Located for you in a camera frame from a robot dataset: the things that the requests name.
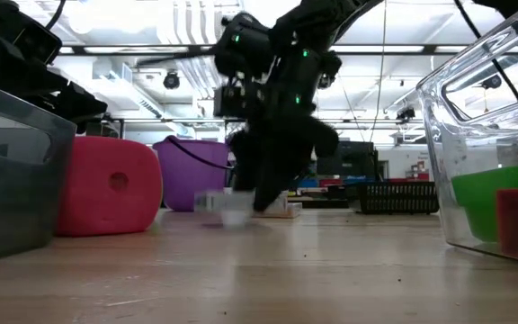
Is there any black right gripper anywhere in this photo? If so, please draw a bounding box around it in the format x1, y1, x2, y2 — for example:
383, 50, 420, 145
229, 47, 344, 213

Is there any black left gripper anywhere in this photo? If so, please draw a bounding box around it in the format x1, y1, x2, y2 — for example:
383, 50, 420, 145
0, 49, 110, 135

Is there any white orange-print card box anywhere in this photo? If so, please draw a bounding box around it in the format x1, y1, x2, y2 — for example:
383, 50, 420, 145
258, 191, 304, 221

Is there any grey translucent plastic bin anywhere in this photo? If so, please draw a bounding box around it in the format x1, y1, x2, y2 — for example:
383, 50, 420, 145
0, 76, 78, 266

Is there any red foam die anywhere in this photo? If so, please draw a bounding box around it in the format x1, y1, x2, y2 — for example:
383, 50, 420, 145
55, 135, 165, 239

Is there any clear plastic bin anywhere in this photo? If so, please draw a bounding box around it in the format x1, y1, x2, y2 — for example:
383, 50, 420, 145
415, 0, 518, 270

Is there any purple plastic bucket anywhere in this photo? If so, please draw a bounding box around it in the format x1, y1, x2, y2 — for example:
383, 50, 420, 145
152, 134, 236, 213

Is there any black computer monitor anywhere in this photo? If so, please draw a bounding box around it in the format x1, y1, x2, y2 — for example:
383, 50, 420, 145
337, 139, 380, 178

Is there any black ceiling spotlight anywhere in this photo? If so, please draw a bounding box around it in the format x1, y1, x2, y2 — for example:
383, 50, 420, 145
162, 69, 182, 91
396, 105, 417, 125
317, 74, 339, 90

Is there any black overhead light beam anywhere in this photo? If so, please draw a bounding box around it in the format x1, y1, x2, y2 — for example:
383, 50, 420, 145
58, 43, 516, 57

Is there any black mesh basket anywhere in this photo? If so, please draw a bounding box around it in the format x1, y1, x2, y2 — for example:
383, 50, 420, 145
356, 181, 441, 216

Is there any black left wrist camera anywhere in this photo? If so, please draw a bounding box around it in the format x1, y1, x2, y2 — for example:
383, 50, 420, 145
13, 17, 65, 69

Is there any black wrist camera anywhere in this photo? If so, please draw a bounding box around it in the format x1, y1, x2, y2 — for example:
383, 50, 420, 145
13, 17, 65, 69
212, 85, 243, 120

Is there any black metal table frame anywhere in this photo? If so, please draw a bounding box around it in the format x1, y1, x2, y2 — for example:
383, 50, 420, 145
285, 199, 359, 210

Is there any black left camera cable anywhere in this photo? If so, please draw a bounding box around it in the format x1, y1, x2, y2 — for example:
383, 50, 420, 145
45, 0, 67, 33

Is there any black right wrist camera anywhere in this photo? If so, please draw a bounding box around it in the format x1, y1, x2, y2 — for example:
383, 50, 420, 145
212, 85, 243, 120

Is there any white rectangular air duct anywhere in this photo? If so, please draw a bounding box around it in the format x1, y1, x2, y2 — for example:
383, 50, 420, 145
91, 58, 166, 119

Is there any thin hanging ceiling cable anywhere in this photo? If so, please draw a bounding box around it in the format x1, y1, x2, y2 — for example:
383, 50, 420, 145
369, 0, 389, 143

